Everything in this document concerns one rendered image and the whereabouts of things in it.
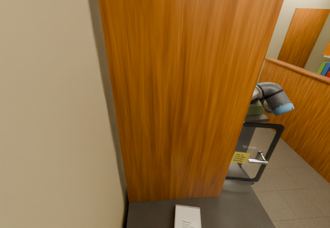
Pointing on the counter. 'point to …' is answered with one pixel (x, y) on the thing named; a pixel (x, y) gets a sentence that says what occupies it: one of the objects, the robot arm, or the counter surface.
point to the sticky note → (240, 157)
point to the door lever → (259, 160)
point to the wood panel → (184, 76)
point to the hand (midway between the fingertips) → (182, 128)
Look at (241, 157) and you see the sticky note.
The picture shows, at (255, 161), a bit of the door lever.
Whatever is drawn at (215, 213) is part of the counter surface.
